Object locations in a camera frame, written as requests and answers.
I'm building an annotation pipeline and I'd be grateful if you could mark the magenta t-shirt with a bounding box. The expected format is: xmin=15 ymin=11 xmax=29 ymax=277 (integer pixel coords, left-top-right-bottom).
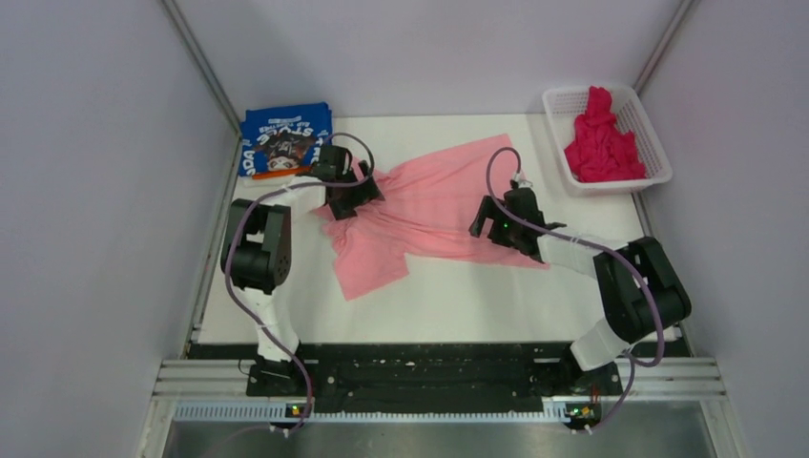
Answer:
xmin=564 ymin=86 xmax=646 ymax=183

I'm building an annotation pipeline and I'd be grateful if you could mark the folded white orange t-shirt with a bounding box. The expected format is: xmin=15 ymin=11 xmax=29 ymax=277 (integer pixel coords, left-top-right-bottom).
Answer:
xmin=238 ymin=166 xmax=312 ymax=188

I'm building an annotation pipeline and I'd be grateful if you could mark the aluminium rail frame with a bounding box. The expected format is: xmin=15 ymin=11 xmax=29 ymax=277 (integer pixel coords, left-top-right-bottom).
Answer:
xmin=136 ymin=358 xmax=750 ymax=457

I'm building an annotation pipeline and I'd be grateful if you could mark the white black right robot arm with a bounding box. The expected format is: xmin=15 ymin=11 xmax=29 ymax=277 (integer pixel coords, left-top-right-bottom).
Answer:
xmin=469 ymin=188 xmax=692 ymax=393

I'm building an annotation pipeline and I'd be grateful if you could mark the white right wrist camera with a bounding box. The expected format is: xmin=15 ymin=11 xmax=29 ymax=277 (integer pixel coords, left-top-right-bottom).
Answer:
xmin=509 ymin=175 xmax=533 ymax=190

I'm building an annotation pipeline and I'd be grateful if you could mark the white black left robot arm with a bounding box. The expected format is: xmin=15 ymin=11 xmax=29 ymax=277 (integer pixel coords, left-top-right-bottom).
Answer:
xmin=220 ymin=145 xmax=383 ymax=395

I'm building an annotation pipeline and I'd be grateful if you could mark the folded blue printed t-shirt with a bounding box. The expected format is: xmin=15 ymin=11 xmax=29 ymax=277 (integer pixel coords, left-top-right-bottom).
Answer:
xmin=239 ymin=102 xmax=333 ymax=177

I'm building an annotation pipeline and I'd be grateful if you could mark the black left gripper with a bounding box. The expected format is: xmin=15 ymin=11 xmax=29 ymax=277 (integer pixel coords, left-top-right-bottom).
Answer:
xmin=330 ymin=160 xmax=384 ymax=220

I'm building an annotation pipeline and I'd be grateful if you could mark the light pink t-shirt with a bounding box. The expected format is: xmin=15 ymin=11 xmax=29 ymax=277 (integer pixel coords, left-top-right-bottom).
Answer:
xmin=314 ymin=134 xmax=544 ymax=301

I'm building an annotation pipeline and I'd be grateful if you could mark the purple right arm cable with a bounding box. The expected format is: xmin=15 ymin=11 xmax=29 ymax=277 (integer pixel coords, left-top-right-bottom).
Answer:
xmin=485 ymin=147 xmax=666 ymax=436

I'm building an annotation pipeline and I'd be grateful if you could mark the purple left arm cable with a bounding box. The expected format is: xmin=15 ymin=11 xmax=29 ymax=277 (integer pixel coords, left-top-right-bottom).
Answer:
xmin=224 ymin=133 xmax=377 ymax=437

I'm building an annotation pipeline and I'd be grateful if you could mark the white plastic laundry basket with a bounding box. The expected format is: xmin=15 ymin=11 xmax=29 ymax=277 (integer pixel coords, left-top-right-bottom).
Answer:
xmin=542 ymin=85 xmax=673 ymax=197

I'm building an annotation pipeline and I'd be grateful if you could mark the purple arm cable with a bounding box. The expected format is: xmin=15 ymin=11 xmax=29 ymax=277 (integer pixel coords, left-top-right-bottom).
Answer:
xmin=485 ymin=147 xmax=666 ymax=436
xmin=224 ymin=133 xmax=377 ymax=437

